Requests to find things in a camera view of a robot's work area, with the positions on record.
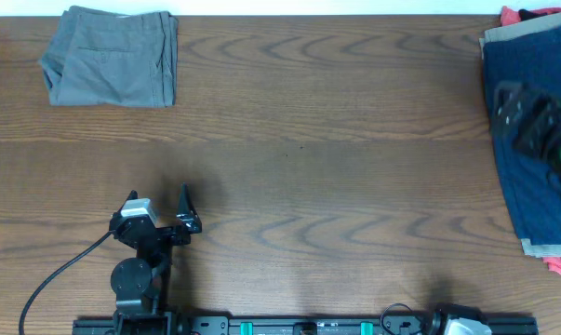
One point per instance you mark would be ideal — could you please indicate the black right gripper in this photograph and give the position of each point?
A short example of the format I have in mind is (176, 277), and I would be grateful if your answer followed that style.
(545, 113)

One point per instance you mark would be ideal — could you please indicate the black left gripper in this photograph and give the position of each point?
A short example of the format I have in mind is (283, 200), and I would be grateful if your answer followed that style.
(187, 217)

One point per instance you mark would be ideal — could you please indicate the grey shorts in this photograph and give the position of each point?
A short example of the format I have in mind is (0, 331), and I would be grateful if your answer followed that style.
(98, 57)

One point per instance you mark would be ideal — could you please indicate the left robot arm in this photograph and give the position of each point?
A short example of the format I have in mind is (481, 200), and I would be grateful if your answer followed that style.
(140, 283)

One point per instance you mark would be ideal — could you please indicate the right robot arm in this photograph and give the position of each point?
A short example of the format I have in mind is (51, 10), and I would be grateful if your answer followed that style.
(448, 314)

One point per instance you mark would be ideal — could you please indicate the navy blue shorts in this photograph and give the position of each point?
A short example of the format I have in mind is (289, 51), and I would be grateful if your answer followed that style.
(531, 190)

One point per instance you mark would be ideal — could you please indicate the red garment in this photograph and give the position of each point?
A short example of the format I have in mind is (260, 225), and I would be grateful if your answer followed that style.
(510, 16)

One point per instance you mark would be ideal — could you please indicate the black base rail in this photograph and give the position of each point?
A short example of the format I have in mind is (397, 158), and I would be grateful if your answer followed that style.
(389, 324)

